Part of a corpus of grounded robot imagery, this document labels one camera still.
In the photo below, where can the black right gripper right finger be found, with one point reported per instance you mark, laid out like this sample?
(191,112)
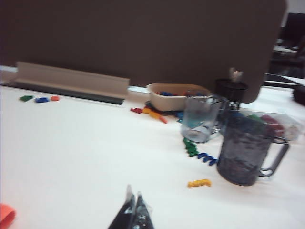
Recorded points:
(143,219)

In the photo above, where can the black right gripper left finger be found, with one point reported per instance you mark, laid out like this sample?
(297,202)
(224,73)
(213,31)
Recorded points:
(124,219)

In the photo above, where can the orange letter magnet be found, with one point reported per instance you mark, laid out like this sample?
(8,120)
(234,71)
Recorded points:
(54,98)
(163,119)

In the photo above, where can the orange microfibre cloth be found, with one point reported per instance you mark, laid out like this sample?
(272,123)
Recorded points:
(6,214)

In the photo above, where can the pile of colourful letter magnets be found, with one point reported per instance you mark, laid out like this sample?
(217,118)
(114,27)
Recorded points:
(166,93)

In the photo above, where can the dark filled measuring cup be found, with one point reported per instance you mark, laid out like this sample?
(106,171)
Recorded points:
(240,155)

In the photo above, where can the clear glass pitcher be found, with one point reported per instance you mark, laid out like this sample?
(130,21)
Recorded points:
(197,114)

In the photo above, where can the beige oval bowl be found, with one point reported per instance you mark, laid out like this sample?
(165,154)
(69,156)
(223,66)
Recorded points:
(166,102)

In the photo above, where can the blue cylinder roll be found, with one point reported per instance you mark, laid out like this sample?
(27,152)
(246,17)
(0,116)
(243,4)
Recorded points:
(238,117)

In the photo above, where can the green cylinder roll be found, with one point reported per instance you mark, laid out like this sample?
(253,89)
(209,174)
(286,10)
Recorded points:
(254,118)

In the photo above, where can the black mesh pen holder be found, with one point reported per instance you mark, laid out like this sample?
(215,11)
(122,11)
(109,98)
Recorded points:
(231,93)

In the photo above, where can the red cylinder roll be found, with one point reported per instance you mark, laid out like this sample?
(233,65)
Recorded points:
(271,121)

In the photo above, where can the white pens bundle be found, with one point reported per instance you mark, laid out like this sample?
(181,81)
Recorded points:
(235,75)

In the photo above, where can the clear plastic box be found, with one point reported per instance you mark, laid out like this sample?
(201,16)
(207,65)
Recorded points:
(291,128)

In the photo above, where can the brown desk divider panel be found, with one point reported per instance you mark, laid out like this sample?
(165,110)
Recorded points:
(143,40)

